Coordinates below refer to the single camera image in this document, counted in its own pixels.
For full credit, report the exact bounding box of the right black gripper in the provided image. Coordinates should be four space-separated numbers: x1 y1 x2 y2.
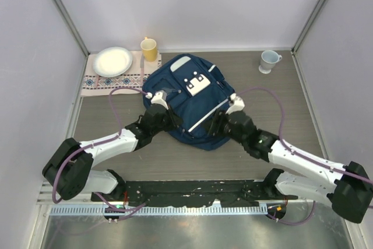
202 108 247 146

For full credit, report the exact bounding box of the navy blue student backpack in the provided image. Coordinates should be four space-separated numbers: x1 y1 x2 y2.
142 54 235 151

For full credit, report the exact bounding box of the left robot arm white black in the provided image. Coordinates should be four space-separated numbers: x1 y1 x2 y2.
42 104 182 203

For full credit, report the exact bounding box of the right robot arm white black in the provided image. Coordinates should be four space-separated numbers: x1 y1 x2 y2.
201 110 372 223

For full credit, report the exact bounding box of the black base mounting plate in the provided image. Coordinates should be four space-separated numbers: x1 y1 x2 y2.
90 179 298 208

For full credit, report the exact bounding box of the yellow mug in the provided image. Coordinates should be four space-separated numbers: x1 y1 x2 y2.
140 37 158 62

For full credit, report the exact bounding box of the light blue footed cup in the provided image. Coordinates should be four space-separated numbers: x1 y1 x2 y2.
258 50 283 74

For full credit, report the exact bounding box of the white paper plate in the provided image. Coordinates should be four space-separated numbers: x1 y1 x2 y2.
92 47 133 78

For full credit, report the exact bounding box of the patterned cloth placemat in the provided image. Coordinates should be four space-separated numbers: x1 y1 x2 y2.
80 51 162 97

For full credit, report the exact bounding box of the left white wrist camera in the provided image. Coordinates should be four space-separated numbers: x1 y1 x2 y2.
145 90 168 110

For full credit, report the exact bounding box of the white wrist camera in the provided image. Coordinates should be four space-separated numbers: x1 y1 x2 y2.
145 90 168 110
226 93 245 115

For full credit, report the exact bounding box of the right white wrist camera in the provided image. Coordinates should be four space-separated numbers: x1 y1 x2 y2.
226 93 245 115

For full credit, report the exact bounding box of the pink handled table knife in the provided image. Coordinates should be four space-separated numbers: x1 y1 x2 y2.
140 54 145 87

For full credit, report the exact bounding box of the pink handled fork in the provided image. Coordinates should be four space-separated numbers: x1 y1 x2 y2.
94 75 100 89

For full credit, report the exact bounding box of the white slotted cable duct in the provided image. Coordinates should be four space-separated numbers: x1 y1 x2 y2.
50 204 268 216

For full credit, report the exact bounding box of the aluminium frame rail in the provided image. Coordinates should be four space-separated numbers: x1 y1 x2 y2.
37 178 355 205

